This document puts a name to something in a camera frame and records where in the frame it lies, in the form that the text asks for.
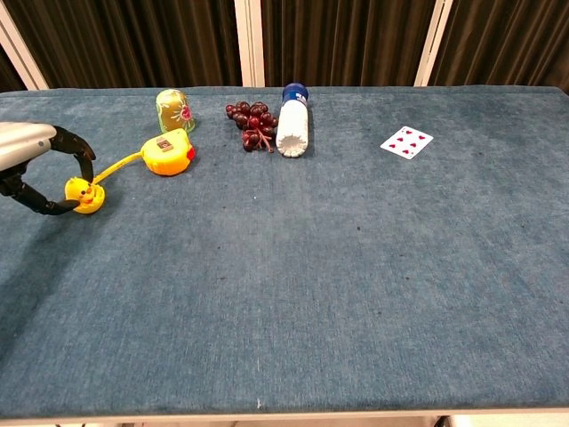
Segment white bottle with blue cap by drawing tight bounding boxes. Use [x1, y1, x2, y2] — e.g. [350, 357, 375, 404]
[275, 82, 310, 158]

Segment hearts playing card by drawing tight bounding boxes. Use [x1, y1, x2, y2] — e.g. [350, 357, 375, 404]
[379, 125, 435, 160]

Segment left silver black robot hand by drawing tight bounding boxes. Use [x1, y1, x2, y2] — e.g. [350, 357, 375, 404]
[0, 121, 97, 217]

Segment dark red grape bunch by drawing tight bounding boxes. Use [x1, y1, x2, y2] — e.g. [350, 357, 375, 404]
[225, 101, 280, 154]

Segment narrow white frame post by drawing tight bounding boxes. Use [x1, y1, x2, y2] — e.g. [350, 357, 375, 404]
[413, 0, 455, 88]

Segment yellow rubber duck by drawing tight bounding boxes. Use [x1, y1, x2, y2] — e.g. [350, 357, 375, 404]
[64, 175, 98, 207]

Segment dark pleated curtain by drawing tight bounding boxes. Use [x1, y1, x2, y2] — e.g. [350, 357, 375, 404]
[0, 0, 569, 94]

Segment wide white frame post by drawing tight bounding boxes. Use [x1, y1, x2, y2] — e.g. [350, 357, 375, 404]
[234, 0, 267, 88]

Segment yellow tape measure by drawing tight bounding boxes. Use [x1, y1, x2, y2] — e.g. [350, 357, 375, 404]
[140, 127, 197, 177]

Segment yellow scalloped plastic spoon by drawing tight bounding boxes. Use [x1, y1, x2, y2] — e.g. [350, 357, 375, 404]
[64, 150, 144, 215]

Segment blue velvet table cloth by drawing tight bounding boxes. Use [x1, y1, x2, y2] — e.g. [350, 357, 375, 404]
[0, 85, 569, 420]

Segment slanted white frame post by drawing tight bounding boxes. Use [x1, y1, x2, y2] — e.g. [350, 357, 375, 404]
[0, 3, 50, 92]

